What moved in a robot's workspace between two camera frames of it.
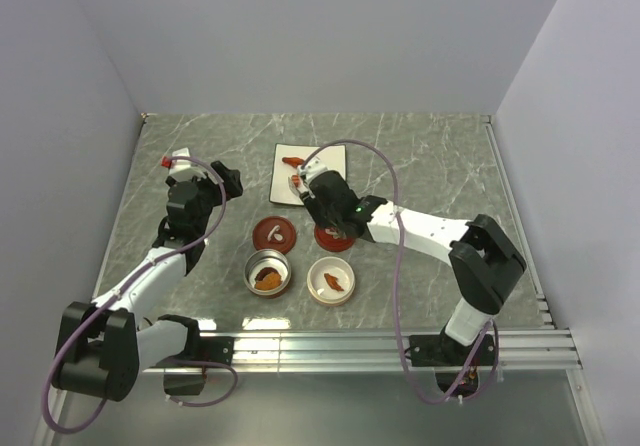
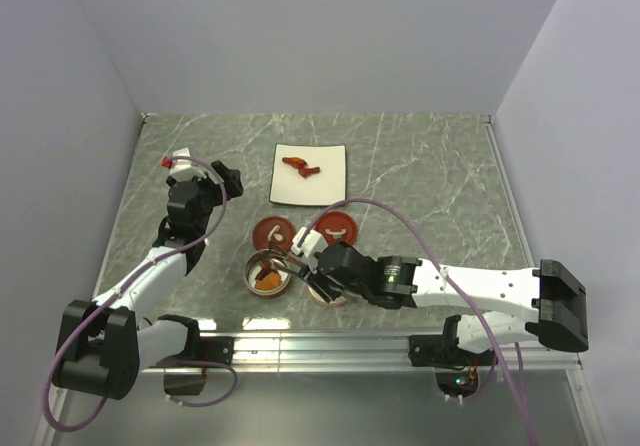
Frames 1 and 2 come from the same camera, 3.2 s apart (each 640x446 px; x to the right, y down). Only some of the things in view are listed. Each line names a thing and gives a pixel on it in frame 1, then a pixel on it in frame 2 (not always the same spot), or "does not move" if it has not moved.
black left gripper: x=230 y=180 does not move
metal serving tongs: x=299 y=190 → x=284 y=260
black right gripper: x=314 y=203 → x=316 y=279
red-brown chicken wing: x=293 y=161 does not move
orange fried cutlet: x=270 y=282 does not move
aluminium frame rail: x=358 y=351 does not move
